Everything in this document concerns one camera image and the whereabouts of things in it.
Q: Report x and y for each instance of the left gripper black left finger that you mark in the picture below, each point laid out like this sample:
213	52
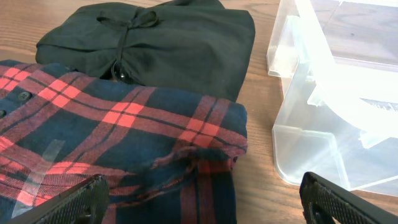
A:
85	202

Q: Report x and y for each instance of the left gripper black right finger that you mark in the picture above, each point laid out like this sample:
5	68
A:
324	202

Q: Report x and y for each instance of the red navy plaid shirt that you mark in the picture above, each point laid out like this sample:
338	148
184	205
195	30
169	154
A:
167	154

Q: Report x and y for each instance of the large black garment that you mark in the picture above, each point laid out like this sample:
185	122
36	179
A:
198	46

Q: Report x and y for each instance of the clear plastic storage bin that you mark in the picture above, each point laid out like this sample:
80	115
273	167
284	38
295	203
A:
337	61

